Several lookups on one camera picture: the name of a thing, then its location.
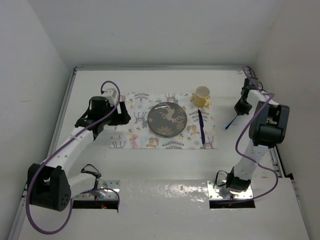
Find floral patterned cloth placemat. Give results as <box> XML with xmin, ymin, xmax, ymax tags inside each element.
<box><xmin>107</xmin><ymin>92</ymin><xmax>217</xmax><ymax>150</ymax></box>

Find yellow mug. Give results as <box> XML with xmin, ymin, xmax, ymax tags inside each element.
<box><xmin>191</xmin><ymin>86</ymin><xmax>210</xmax><ymax>108</ymax></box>

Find grey reindeer plate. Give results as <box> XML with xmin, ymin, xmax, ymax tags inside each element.
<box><xmin>147</xmin><ymin>102</ymin><xmax>188</xmax><ymax>138</ymax></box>

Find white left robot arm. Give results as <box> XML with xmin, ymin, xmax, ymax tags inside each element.
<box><xmin>27</xmin><ymin>88</ymin><xmax>131</xmax><ymax>212</ymax></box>

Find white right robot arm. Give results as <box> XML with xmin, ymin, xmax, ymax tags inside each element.
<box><xmin>225</xmin><ymin>77</ymin><xmax>290</xmax><ymax>194</ymax></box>

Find aluminium table frame rail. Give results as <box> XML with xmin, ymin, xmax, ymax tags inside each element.
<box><xmin>9</xmin><ymin>66</ymin><xmax>309</xmax><ymax>240</ymax></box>

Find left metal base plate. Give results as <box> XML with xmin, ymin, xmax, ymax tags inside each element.
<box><xmin>74</xmin><ymin>179</ymin><xmax>121</xmax><ymax>201</ymax></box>

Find metal base plate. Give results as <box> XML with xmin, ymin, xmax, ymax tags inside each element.
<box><xmin>207</xmin><ymin>180</ymin><xmax>254</xmax><ymax>201</ymax></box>
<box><xmin>74</xmin><ymin>179</ymin><xmax>121</xmax><ymax>201</ymax></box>

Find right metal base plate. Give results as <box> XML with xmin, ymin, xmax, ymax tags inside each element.
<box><xmin>207</xmin><ymin>180</ymin><xmax>254</xmax><ymax>201</ymax></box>

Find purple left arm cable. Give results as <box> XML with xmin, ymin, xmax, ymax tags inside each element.
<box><xmin>25</xmin><ymin>80</ymin><xmax>122</xmax><ymax>235</ymax></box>

